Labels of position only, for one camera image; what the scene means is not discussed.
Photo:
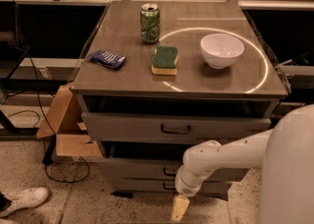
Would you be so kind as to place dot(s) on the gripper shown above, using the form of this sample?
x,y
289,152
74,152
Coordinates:
x,y
183,188

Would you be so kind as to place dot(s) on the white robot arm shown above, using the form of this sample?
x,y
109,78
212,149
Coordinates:
x,y
285,154

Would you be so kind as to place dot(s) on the grey top drawer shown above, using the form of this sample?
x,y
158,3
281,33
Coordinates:
x,y
169,129

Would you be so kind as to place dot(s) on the grey drawer cabinet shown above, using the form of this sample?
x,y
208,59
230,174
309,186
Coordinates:
x,y
223,88

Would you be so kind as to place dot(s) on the brown cardboard box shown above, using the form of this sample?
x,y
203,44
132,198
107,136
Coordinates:
x,y
63,122

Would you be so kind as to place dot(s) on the green yellow sponge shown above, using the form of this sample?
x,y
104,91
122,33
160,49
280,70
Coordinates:
x,y
164,61

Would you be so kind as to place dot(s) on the white sneaker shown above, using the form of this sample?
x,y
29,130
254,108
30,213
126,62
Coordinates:
x,y
11,202

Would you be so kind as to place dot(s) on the white bowl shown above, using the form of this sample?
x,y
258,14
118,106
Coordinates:
x,y
220,50

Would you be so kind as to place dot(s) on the blue snack packet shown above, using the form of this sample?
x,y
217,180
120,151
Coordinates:
x,y
107,59

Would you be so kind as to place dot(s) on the green soda can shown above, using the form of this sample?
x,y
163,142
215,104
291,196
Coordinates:
x,y
150,23

